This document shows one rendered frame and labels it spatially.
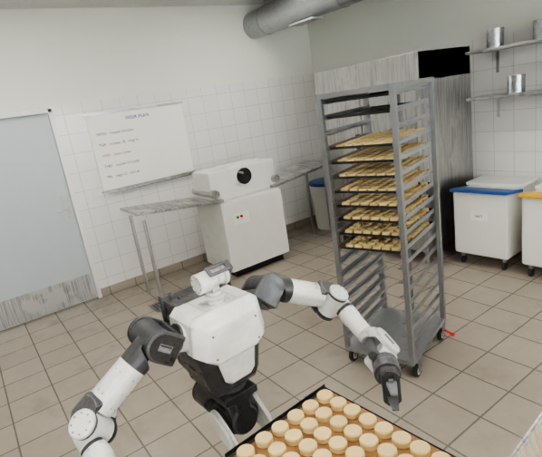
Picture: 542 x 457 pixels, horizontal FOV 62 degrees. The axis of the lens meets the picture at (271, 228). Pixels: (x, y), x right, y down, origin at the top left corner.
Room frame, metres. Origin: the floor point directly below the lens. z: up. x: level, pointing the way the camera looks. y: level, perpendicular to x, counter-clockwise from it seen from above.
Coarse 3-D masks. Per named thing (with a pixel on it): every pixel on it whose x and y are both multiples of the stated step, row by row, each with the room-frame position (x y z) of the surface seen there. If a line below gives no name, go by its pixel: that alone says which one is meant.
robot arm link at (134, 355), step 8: (144, 320) 1.27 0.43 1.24; (152, 320) 1.28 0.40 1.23; (136, 328) 1.25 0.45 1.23; (144, 328) 1.23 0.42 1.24; (152, 328) 1.22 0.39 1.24; (160, 328) 1.22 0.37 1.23; (136, 336) 1.22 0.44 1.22; (144, 336) 1.20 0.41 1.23; (136, 344) 1.19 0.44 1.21; (144, 344) 1.18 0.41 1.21; (128, 352) 1.18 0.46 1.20; (136, 352) 1.17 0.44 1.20; (144, 352) 1.18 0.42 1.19; (128, 360) 1.16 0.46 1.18; (136, 360) 1.16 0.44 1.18; (144, 360) 1.16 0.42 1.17; (136, 368) 1.15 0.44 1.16; (144, 368) 1.16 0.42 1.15
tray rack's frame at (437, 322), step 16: (416, 80) 2.70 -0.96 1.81; (432, 80) 2.91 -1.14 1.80; (320, 96) 2.73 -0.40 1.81; (336, 96) 2.66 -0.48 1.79; (432, 96) 2.91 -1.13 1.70; (400, 112) 3.07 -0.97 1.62; (432, 112) 2.92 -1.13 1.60; (368, 128) 3.20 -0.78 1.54; (400, 128) 3.08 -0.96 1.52; (432, 128) 2.92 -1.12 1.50; (432, 144) 2.92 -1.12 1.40; (432, 160) 2.93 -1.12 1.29; (384, 304) 3.20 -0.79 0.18; (384, 320) 3.01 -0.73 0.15; (400, 320) 2.98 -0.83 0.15; (432, 320) 2.91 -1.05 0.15; (400, 336) 2.76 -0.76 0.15; (432, 336) 2.71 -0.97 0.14; (400, 352) 2.57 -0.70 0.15; (416, 352) 2.55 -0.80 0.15
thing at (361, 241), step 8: (424, 224) 2.89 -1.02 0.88; (416, 232) 2.75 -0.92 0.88; (352, 240) 2.78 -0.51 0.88; (360, 240) 2.76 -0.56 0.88; (368, 240) 2.76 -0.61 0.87; (376, 240) 2.72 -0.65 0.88; (384, 240) 2.69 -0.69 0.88; (392, 240) 2.66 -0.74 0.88; (408, 240) 2.65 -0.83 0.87; (376, 248) 2.59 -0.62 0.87; (384, 248) 2.56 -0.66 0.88; (392, 248) 2.53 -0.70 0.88; (400, 248) 2.53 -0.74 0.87
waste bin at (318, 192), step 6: (312, 180) 6.30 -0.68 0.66; (318, 180) 6.23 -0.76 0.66; (312, 186) 6.08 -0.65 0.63; (318, 186) 5.98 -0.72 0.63; (312, 192) 6.12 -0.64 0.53; (318, 192) 6.00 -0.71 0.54; (324, 192) 5.95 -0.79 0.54; (312, 198) 6.17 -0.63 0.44; (318, 198) 6.02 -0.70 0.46; (324, 198) 5.96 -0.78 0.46; (318, 204) 6.03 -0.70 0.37; (324, 204) 5.97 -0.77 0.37; (318, 210) 6.05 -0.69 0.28; (324, 210) 5.98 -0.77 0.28; (318, 216) 6.07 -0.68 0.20; (324, 216) 5.99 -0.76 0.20; (318, 222) 6.10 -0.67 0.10; (324, 222) 6.01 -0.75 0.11; (324, 228) 6.02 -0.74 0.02
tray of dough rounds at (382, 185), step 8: (408, 176) 2.85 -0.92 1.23; (416, 176) 2.79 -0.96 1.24; (352, 184) 2.82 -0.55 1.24; (360, 184) 2.78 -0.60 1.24; (368, 184) 2.74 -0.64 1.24; (376, 184) 2.72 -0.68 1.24; (384, 184) 2.74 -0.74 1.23; (392, 184) 2.66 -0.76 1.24; (336, 192) 2.74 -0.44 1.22; (344, 192) 2.70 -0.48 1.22; (352, 192) 2.67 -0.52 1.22; (360, 192) 2.63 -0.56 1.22; (368, 192) 2.60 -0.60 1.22; (376, 192) 2.57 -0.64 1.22; (384, 192) 2.54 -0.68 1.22; (392, 192) 2.50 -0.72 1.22
